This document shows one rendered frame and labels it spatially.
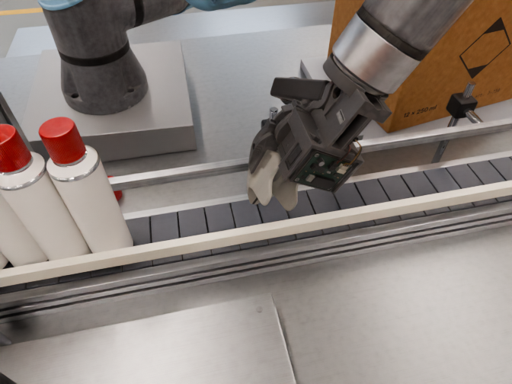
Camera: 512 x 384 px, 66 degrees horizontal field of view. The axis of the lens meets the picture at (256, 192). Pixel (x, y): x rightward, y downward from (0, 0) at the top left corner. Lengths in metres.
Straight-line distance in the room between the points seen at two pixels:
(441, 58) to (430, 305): 0.39
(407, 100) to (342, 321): 0.40
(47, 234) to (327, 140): 0.32
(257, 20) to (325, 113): 0.79
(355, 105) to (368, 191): 0.26
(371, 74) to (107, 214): 0.31
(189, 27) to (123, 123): 0.49
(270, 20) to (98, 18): 0.60
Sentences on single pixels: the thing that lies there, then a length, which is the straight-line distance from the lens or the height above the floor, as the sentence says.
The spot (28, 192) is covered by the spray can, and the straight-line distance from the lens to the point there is 0.45.
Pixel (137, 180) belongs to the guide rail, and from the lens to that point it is 0.52.
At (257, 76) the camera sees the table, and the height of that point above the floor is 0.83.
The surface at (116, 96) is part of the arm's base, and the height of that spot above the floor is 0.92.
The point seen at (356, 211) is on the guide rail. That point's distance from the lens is 0.54.
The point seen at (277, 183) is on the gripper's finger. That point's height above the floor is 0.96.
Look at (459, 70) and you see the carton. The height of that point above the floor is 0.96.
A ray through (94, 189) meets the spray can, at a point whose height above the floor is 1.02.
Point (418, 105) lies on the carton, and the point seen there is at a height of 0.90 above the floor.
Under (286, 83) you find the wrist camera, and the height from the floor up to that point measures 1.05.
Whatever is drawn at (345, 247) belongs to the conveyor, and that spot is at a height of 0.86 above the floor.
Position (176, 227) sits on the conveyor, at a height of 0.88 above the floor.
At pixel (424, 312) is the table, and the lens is 0.58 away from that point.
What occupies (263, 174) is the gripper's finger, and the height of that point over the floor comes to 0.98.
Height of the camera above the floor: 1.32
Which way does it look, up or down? 48 degrees down
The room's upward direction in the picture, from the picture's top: straight up
